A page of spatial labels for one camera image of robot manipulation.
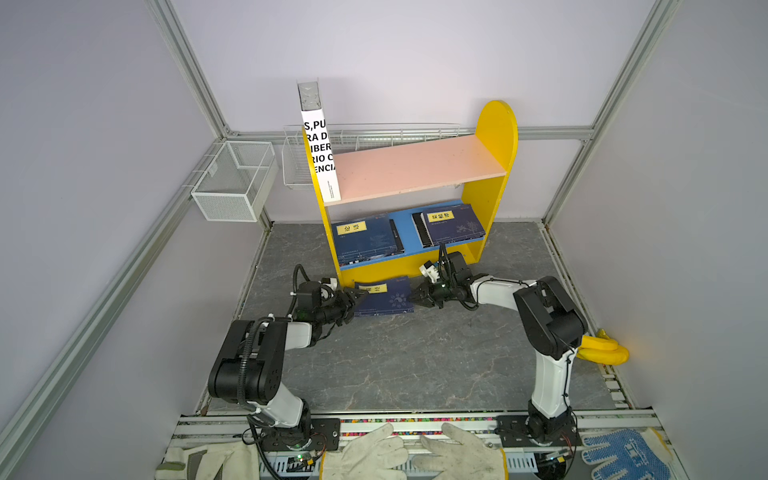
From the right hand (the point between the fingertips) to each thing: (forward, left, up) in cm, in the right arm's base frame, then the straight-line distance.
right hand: (407, 302), depth 92 cm
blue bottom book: (+14, +13, +13) cm, 23 cm away
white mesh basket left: (+33, +57, +21) cm, 69 cm away
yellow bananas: (-14, -56, -2) cm, 57 cm away
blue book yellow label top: (+22, -15, +12) cm, 29 cm away
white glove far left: (-41, +40, -2) cm, 57 cm away
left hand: (-1, +12, +3) cm, 12 cm away
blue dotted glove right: (-38, -55, -5) cm, 67 cm away
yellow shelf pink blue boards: (+44, +1, +1) cm, 44 cm away
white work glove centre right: (-40, -13, -5) cm, 42 cm away
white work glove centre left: (-39, +9, -4) cm, 40 cm away
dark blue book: (+2, +7, 0) cm, 7 cm away
